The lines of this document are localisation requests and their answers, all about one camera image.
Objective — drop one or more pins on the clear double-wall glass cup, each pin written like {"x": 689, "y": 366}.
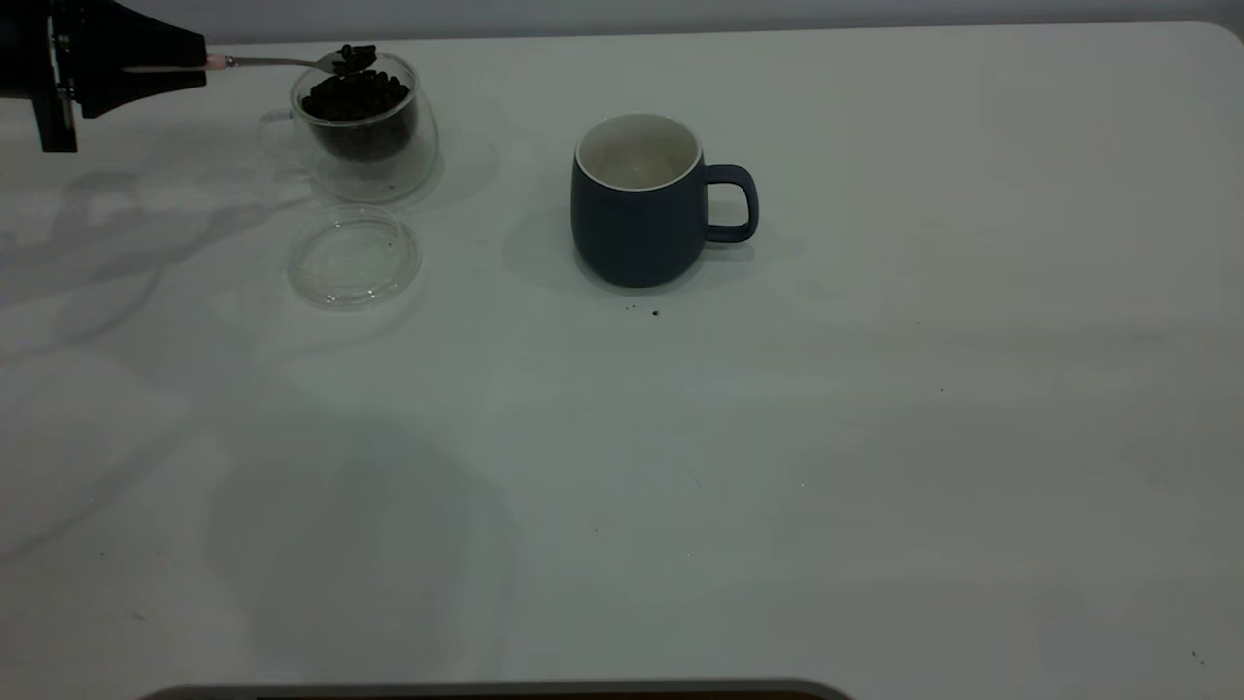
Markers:
{"x": 408, "y": 170}

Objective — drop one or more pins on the dark coffee beans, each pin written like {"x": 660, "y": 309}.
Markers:
{"x": 355, "y": 97}

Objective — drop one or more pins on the dark blue ceramic mug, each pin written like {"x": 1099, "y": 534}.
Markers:
{"x": 632, "y": 233}

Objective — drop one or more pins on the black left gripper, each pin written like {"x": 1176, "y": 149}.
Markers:
{"x": 34, "y": 49}

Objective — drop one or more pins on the clear glass saucer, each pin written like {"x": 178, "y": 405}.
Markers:
{"x": 355, "y": 277}

